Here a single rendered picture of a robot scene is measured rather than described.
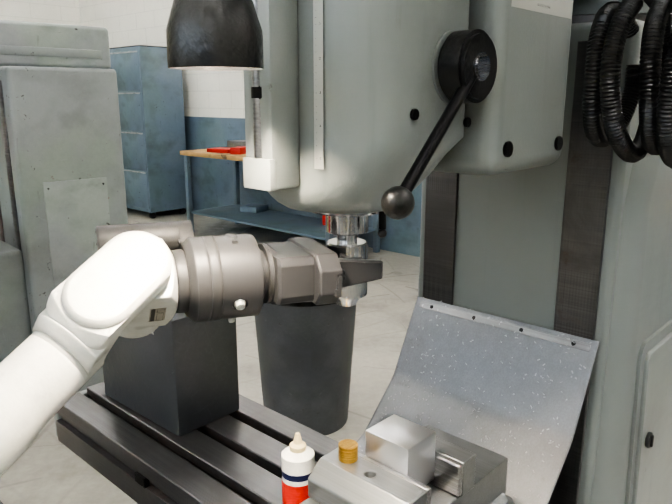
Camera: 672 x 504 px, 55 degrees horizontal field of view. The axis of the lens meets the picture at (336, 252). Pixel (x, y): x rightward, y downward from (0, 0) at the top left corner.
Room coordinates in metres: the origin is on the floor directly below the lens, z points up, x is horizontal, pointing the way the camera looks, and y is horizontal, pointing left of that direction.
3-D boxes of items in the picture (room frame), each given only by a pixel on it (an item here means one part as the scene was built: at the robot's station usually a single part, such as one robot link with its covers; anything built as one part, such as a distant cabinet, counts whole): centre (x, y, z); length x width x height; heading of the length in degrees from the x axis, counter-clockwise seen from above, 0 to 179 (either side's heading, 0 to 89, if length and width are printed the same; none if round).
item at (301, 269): (0.67, 0.07, 1.24); 0.13 x 0.12 x 0.10; 22
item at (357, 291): (0.70, -0.01, 1.23); 0.05 x 0.05 x 0.05
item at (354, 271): (0.67, -0.02, 1.24); 0.06 x 0.02 x 0.03; 112
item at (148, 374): (0.99, 0.28, 1.02); 0.22 x 0.12 x 0.20; 48
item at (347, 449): (0.64, -0.01, 1.04); 0.02 x 0.02 x 0.02
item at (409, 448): (0.65, -0.07, 1.03); 0.06 x 0.05 x 0.06; 47
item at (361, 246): (0.70, -0.01, 1.26); 0.05 x 0.05 x 0.01
